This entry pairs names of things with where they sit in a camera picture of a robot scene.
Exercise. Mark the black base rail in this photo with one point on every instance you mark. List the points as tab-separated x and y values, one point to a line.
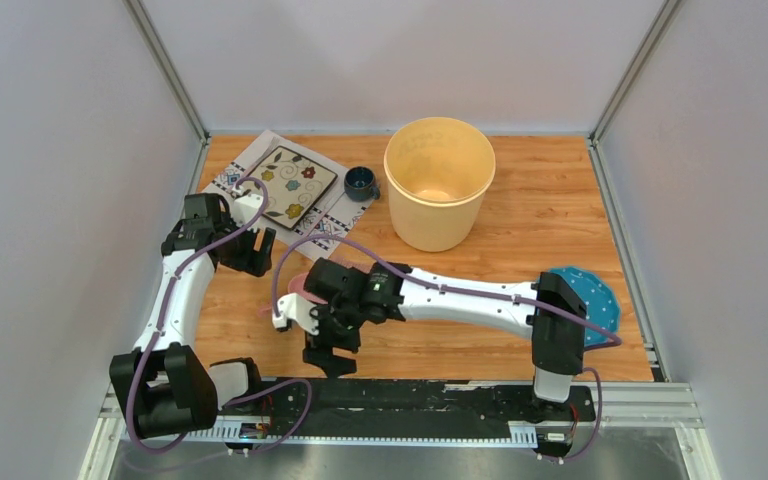
408	409

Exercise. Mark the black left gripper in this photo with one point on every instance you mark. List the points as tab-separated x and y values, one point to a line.
254	262

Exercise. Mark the pink dustpan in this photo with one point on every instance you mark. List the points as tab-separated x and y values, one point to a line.
295	285

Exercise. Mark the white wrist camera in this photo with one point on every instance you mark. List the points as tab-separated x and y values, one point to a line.
245	207
295	309

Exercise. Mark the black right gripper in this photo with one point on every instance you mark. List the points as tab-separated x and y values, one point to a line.
319	348

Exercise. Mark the aluminium frame post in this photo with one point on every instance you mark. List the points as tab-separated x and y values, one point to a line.
648	44
151	36

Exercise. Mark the patterned white placemat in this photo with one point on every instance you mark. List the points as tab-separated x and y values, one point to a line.
334	214

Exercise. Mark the blue polka dot plate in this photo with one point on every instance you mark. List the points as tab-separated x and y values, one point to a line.
602	306

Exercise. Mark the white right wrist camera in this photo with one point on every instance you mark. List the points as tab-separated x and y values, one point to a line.
295	309

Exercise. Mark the aluminium frame post left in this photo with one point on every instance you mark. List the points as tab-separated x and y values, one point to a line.
151	36

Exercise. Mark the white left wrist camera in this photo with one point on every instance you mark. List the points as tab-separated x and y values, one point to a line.
245	207

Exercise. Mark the dark blue cup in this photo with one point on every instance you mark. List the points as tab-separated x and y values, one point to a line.
360	184

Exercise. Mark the floral square plate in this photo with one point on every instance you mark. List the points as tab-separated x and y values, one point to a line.
294	182

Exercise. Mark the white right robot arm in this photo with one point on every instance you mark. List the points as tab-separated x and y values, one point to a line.
546	312

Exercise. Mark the cream plastic bucket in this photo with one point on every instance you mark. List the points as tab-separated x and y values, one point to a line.
437	171

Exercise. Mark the aluminium frame post right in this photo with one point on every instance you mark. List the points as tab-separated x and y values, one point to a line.
648	44

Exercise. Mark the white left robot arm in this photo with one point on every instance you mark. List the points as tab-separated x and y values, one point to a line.
162	387

